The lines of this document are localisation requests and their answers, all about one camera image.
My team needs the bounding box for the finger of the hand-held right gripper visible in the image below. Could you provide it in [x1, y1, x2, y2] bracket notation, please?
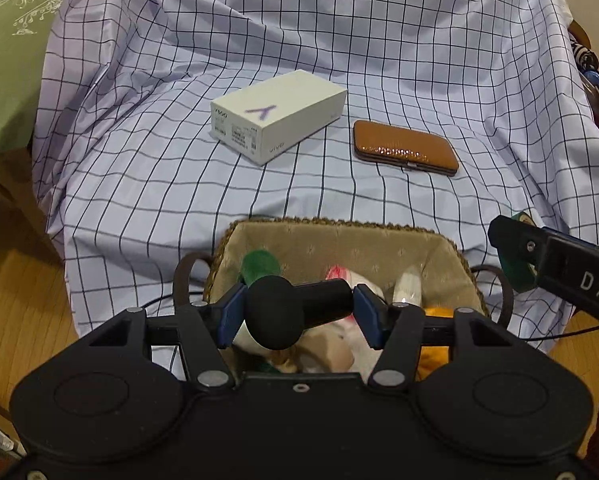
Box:
[488, 215, 546, 281]

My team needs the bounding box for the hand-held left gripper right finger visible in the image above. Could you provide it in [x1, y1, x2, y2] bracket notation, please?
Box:
[353, 283, 513, 389]

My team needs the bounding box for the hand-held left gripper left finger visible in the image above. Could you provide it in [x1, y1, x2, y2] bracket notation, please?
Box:
[87, 282, 245, 391]

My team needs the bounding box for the green handled beige makeup sponge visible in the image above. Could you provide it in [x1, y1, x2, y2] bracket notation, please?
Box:
[499, 211, 537, 293]

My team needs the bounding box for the black makeup sponge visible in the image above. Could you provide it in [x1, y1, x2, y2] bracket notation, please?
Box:
[244, 275, 354, 351]

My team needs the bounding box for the white cloth with pink edge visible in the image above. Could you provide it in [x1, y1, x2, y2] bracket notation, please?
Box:
[324, 264, 387, 376]

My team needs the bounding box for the white tissue packet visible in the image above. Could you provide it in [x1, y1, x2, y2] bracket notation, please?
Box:
[392, 266, 425, 306]

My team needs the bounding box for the green plush toy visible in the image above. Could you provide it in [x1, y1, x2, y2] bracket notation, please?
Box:
[240, 249, 281, 286]

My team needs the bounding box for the orange satin pouch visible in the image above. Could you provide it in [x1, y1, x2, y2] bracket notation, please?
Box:
[417, 305, 455, 381]

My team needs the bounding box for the woven basket with beige liner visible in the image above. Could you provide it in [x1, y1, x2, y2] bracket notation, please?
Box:
[172, 216, 513, 376]

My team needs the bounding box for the brown leather case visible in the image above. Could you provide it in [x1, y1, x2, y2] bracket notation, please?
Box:
[353, 120, 460, 177]

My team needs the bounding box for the striped patterned fabric item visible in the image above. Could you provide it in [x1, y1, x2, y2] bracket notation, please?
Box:
[569, 35, 599, 73]

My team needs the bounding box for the white phone box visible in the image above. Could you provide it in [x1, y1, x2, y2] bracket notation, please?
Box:
[210, 70, 349, 167]

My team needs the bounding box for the checked white sheet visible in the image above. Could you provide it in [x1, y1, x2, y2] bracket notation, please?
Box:
[32, 0, 599, 356]

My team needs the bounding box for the black cable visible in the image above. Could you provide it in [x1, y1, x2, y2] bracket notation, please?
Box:
[524, 324, 599, 343]
[140, 293, 210, 312]

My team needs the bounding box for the wooden furniture frame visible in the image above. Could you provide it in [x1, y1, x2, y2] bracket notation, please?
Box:
[0, 145, 63, 261]

